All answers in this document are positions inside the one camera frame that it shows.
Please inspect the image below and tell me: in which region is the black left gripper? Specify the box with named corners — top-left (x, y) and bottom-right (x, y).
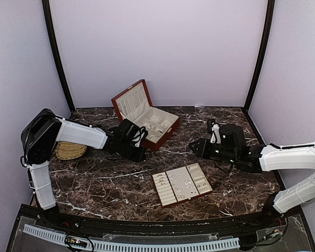
top-left (119, 139), bottom-right (147, 163)

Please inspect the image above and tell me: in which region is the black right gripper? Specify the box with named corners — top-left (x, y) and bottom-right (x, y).
top-left (189, 138), bottom-right (238, 165)

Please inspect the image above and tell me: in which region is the red jewelry tray insert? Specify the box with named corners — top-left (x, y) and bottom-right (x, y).
top-left (152, 163), bottom-right (213, 207)

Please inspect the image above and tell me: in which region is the red wooden jewelry box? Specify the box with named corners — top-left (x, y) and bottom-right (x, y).
top-left (111, 79), bottom-right (180, 151)

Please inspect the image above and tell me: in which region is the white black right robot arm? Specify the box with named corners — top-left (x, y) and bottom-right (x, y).
top-left (189, 122), bottom-right (315, 228)

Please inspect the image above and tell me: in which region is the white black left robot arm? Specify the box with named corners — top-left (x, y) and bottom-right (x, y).
top-left (20, 109), bottom-right (148, 229)

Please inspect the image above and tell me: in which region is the woven bamboo tray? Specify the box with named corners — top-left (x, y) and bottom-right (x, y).
top-left (55, 142), bottom-right (87, 160)

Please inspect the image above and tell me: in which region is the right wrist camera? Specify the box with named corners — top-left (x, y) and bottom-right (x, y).
top-left (206, 119), bottom-right (221, 144)

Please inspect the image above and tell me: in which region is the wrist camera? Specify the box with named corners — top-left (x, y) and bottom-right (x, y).
top-left (132, 126), bottom-right (148, 147)
top-left (206, 119), bottom-right (221, 144)

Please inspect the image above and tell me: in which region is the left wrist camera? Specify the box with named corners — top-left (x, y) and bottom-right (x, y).
top-left (132, 126), bottom-right (148, 147)

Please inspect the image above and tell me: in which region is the white slotted cable duct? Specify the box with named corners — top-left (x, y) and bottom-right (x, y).
top-left (23, 224), bottom-right (240, 252)

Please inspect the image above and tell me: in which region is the black front table rail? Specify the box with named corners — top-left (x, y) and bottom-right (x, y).
top-left (44, 210), bottom-right (265, 236)

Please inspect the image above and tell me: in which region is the right black frame post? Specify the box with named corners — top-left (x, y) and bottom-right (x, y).
top-left (243, 0), bottom-right (275, 114)

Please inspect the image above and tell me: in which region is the black frame post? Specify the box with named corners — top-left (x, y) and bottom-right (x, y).
top-left (41, 0), bottom-right (76, 113)
top-left (243, 0), bottom-right (275, 114)

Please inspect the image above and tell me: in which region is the left black frame post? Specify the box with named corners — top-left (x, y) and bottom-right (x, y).
top-left (41, 0), bottom-right (76, 113)

